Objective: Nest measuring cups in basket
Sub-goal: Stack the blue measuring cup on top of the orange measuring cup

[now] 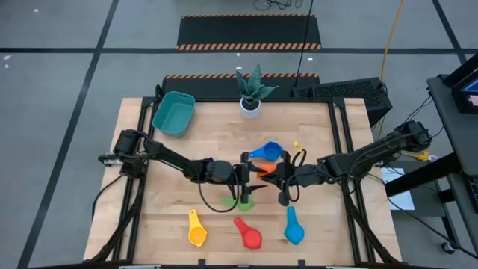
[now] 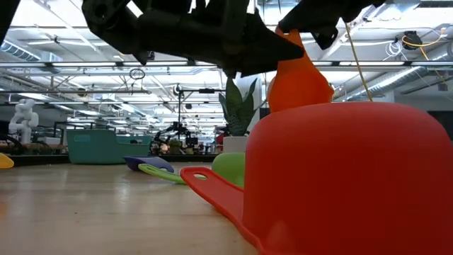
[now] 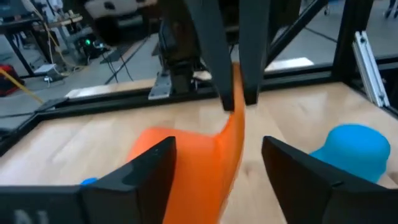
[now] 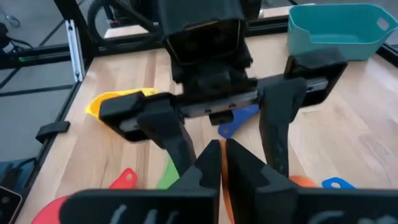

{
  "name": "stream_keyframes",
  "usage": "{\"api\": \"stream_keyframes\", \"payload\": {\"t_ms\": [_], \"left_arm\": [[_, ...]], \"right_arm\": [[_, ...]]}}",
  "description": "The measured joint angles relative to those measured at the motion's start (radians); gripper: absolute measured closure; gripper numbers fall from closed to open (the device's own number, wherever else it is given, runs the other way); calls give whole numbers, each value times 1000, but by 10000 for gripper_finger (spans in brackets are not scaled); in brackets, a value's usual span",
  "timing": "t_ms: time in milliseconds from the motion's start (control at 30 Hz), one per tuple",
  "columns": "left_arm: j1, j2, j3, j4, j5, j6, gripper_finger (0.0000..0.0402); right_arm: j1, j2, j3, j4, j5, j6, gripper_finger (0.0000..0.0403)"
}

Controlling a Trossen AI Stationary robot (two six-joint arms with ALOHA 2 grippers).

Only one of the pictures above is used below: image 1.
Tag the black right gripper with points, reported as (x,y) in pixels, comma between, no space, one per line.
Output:
(308,175)

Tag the teal plastic basket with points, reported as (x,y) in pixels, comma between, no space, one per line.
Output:
(173,114)

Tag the yellow gripper tag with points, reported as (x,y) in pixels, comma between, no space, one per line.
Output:
(297,145)

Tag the black caster wheel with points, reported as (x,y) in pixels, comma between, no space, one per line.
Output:
(447,247)

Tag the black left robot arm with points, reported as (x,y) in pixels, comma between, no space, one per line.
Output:
(172,157)

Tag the red measuring cup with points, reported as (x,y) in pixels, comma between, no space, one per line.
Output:
(252,239)

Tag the black hazard-striped floor ramp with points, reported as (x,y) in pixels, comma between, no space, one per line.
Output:
(246,31)
(209,87)

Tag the orange measuring cup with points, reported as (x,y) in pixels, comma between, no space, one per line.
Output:
(268,168)

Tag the green snake plant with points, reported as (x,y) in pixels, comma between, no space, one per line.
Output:
(254,84)

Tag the light blue measuring cup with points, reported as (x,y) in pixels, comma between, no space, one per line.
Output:
(294,232)

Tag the green measuring cup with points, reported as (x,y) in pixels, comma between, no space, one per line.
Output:
(228,203)

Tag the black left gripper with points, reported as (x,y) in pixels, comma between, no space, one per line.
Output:
(220,172)

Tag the black monitor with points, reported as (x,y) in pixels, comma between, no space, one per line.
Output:
(467,101)

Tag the black perforated computer case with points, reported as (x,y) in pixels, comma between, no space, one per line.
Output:
(341,95)

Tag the black table frame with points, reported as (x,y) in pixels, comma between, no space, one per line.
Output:
(332,112)

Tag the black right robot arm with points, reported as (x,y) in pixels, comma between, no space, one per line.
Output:
(373,149)

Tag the royal blue measuring cup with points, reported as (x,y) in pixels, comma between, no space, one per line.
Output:
(270,151)

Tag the black side desk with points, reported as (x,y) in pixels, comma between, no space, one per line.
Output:
(448,123)

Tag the white plant pot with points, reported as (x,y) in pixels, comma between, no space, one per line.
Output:
(250,114)

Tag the white paper sheet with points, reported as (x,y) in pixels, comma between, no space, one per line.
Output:
(401,198)

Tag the yellow measuring cup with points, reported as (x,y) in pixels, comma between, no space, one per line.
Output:
(197,235)

